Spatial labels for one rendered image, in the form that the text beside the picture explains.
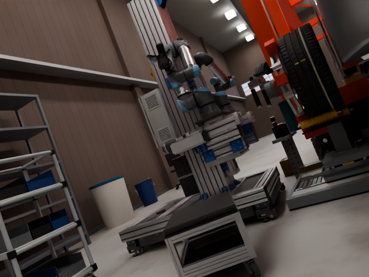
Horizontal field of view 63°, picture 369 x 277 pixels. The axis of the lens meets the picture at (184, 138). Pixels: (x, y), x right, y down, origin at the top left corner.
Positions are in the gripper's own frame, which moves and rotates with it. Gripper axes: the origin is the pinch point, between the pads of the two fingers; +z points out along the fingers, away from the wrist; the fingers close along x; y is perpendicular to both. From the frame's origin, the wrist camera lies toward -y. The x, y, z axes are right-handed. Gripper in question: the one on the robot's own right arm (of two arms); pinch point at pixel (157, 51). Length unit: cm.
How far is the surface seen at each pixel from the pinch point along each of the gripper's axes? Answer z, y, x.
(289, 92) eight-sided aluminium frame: -42, 39, -74
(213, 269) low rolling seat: 40, 113, -8
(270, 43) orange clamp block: -46, 1, -71
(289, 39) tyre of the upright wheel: -42, 4, -82
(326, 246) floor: 27, 117, -59
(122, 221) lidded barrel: -275, 144, 168
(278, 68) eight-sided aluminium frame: -43, 21, -71
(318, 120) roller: -51, 61, -90
